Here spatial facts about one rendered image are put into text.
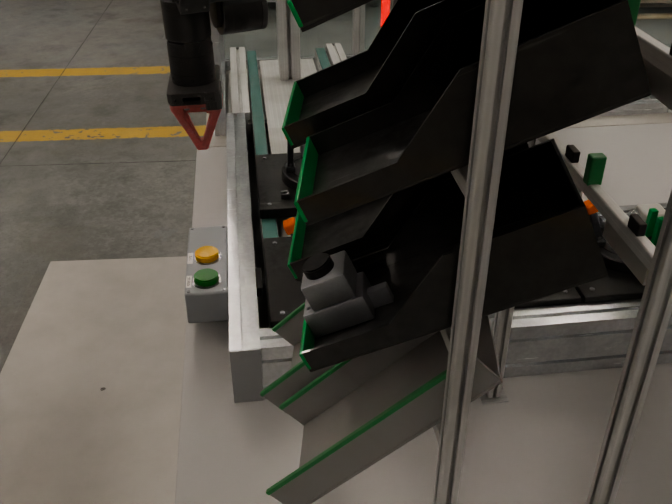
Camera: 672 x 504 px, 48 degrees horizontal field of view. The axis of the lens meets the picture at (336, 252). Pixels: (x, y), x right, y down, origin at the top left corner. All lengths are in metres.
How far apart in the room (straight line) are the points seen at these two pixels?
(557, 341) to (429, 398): 0.51
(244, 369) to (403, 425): 0.42
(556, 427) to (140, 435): 0.60
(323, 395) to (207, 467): 0.25
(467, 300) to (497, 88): 0.18
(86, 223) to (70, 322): 2.07
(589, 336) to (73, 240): 2.49
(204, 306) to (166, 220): 2.15
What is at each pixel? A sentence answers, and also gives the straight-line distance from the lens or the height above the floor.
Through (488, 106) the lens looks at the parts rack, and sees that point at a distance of 0.54.
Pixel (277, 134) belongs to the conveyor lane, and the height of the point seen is 0.92.
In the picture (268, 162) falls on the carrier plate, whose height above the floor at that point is 0.97.
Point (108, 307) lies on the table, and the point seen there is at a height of 0.86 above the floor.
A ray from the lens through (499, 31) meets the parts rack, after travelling 0.53.
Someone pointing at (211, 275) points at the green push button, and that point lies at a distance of 1.24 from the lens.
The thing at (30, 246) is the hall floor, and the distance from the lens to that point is 3.35.
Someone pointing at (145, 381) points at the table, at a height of 0.86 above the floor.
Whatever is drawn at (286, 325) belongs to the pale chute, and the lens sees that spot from 1.03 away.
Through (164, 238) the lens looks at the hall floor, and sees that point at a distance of 3.24.
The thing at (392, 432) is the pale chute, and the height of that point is 1.12.
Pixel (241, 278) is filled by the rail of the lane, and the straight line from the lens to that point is 1.26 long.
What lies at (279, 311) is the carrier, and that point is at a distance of 1.15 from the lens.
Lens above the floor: 1.67
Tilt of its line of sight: 33 degrees down
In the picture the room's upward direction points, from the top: straight up
